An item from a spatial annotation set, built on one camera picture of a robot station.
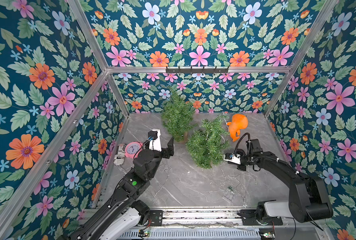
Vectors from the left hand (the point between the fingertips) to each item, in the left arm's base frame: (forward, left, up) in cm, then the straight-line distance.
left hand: (167, 136), depth 68 cm
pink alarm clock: (+13, +27, -28) cm, 41 cm away
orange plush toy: (+26, -48, -24) cm, 60 cm away
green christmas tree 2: (-5, -19, -2) cm, 19 cm away
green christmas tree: (+15, -5, -2) cm, 16 cm away
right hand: (0, -37, -25) cm, 45 cm away
